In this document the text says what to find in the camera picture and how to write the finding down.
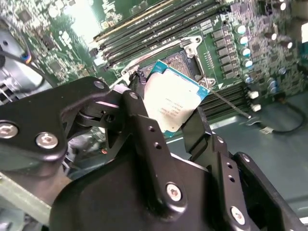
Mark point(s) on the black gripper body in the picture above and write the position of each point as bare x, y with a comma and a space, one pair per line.
108, 204

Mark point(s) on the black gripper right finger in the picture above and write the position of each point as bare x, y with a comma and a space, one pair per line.
234, 197

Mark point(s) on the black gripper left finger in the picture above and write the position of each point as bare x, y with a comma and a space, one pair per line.
60, 103

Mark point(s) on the silver CPU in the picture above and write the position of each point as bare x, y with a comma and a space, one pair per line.
173, 96

